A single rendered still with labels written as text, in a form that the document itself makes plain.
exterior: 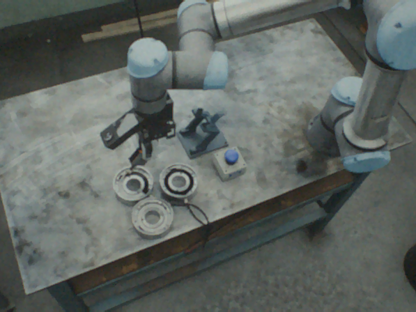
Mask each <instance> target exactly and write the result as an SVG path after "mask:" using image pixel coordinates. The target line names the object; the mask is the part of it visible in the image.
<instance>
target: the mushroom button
mask: <svg viewBox="0 0 416 312"><path fill-rule="evenodd" d="M224 158H225V160H226V161H228V162H237V161H238V159H239V154H238V152H237V151H236V150H227V151H226V152H225V154H224Z"/></svg>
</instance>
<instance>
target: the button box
mask: <svg viewBox="0 0 416 312"><path fill-rule="evenodd" d="M228 150H236V151H237V152H238V154H239V159H238V161H237V162H228V161H226V160H225V158H224V154H225V152H226V151H227V150H224V151H222V152H219V153H216V154H214V157H213V164H214V165H215V168H216V169H217V172H218V173H219V176H220V178H221V179H222V182H224V181H226V180H230V179H233V178H236V177H238V176H241V175H242V174H244V173H245V171H246V168H247V165H246V163H245V161H244V159H243V158H242V156H241V154H240V152H239V151H238V149H237V147H234V148H231V149H228Z"/></svg>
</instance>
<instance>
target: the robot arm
mask: <svg viewBox="0 0 416 312"><path fill-rule="evenodd" d="M337 6H343V7H345V8H347V9H349V8H354V7H357V6H359V7H362V8H363V9H364V12H365V15H366V16H367V20H368V23H369V28H368V31H367V36H366V39H365V42H364V53H365V55H366V57H367V58H368V61H367V66H366V68H365V71H364V76H363V78H362V79H360V78H357V77H345V78H343V79H340V80H339V81H338V82H337V83H336V84H335V86H334V87H333V88H332V90H331V94H330V96H329V98H328V99H327V101H326V103H325V105H324V107H323V109H322V111H320V113H319V114H317V115H316V116H314V117H313V118H312V119H311V121H310V122H309V124H308V126H307V138H308V141H309V142H310V144H311V146H312V147H313V148H314V149H315V150H317V151H318V152H319V153H321V154H323V155H327V156H330V157H340V156H341V161H342V162H343V165H344V168H345V169H346V170H347V171H351V172H355V173H361V172H367V171H373V170H376V169H379V168H382V167H384V166H385V165H387V164H388V163H389V162H390V159H391V157H390V152H389V150H388V149H387V143H388V141H389V140H390V137H391V134H392V127H391V125H390V121H391V118H392V115H393V113H394V110H395V109H396V106H397V104H398V101H399V98H400V96H401V94H402V91H403V88H404V86H405V85H406V82H407V78H408V75H409V73H410V71H411V70H413V69H415V68H416V0H220V1H216V2H213V3H208V2H207V1H205V0H185V1H184V2H182V4H181V5H180V7H179V9H178V19H177V28H178V51H179V52H168V51H167V48H166V46H165V44H164V43H163V42H160V41H159V40H154V39H153V38H142V39H140V40H138V41H136V42H134V43H133V44H132V46H131V48H130V50H129V52H128V68H127V69H128V72H129V75H130V90H131V98H132V105H133V108H131V109H129V110H128V111H127V112H125V113H124V115H122V116H121V117H120V118H119V119H117V120H116V121H115V122H113V123H112V124H111V125H110V126H108V127H107V128H105V129H104V130H103V131H101V133H100V136H101V139H102V141H103V143H104V145H105V148H108V149H110V150H115V149H116V148H117V147H119V145H121V144H122V143H123V142H124V141H126V140H127V139H129V138H130V137H132V136H133V135H136V138H137V143H138V147H139V148H142V150H143V152H142V153H143V159H145V160H146V161H150V160H151V159H152V157H154V156H156V155H158V154H160V153H162V152H164V151H165V150H166V148H167V147H166V145H159V144H158V142H157V140H155V139H161V138H163V137H166V139H170V138H173V137H175V136H176V123H175V121H174V101H173V100H172V98H171V96H170V94H169V92H168V90H189V91H209V90H222V89H223V88H224V87H225V86H226V83H227V78H228V59H227V57H226V54H225V53H221V52H216V51H215V40H217V39H220V38H224V37H227V36H232V35H235V34H238V33H242V32H246V31H250V30H253V29H257V28H261V27H263V26H267V25H271V24H276V23H279V22H283V21H286V20H291V19H294V18H296V17H302V16H304V15H308V14H312V13H316V12H319V11H322V10H327V9H329V8H334V7H337ZM170 122H173V123H172V124H171V123H170ZM173 128H174V133H173V134H170V135H168V133H170V132H172V129H173Z"/></svg>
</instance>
